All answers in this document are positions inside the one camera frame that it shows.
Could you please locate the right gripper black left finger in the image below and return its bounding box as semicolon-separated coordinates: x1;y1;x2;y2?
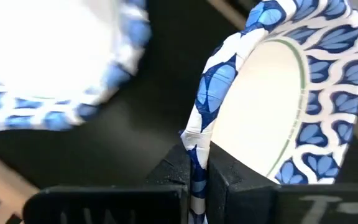
23;142;191;224

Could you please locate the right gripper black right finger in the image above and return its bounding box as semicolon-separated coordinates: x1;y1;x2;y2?
206;141;358;224

